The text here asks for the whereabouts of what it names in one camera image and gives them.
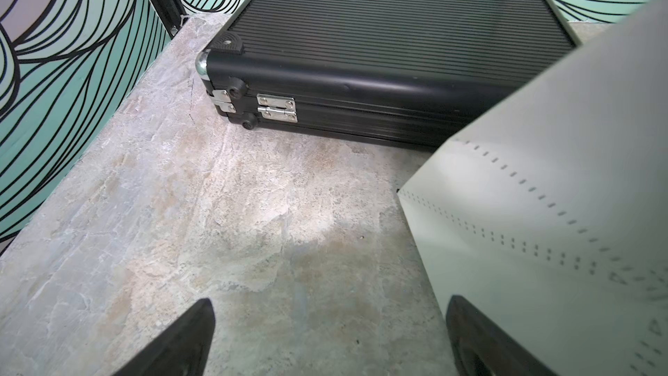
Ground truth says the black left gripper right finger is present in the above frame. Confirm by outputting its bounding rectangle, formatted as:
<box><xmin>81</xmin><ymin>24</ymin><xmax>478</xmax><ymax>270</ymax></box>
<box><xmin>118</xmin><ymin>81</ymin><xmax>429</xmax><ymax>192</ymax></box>
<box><xmin>445</xmin><ymin>295</ymin><xmax>554</xmax><ymax>376</ymax></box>

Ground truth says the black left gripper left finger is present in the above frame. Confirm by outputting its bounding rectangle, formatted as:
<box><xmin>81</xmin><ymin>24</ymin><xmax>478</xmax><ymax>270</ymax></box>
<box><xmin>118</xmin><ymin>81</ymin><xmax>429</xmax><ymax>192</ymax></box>
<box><xmin>115</xmin><ymin>298</ymin><xmax>216</xmax><ymax>376</ymax></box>

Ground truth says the white non-woven bag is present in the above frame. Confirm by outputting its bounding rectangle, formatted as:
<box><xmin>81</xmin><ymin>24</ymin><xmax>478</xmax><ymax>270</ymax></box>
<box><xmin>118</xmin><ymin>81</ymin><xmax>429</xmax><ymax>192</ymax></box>
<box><xmin>398</xmin><ymin>0</ymin><xmax>667</xmax><ymax>375</ymax></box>

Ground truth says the black ribbed hard case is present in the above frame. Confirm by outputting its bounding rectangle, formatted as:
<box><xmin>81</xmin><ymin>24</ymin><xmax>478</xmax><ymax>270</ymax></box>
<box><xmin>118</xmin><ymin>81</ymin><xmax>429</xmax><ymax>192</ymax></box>
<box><xmin>195</xmin><ymin>0</ymin><xmax>580</xmax><ymax>151</ymax></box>

